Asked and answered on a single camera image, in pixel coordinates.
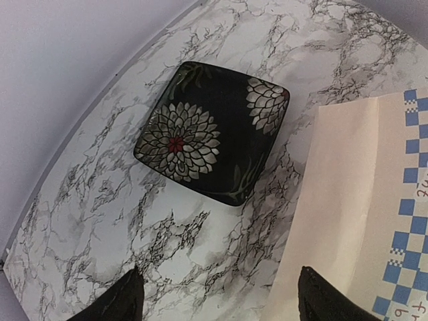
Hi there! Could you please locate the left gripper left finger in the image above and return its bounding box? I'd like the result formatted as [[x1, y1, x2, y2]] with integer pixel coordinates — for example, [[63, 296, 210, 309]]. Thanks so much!
[[68, 267, 144, 321]]

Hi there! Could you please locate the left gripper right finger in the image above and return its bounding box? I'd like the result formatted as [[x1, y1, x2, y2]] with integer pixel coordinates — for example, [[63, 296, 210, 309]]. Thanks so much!
[[298, 266, 379, 321]]

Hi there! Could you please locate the blue checkered paper bag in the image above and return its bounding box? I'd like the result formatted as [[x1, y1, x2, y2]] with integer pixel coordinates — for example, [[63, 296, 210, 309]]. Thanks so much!
[[261, 88, 427, 320]]

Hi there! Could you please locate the black floral square plate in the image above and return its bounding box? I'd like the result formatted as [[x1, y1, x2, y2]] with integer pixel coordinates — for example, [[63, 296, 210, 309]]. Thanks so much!
[[133, 61, 290, 207]]

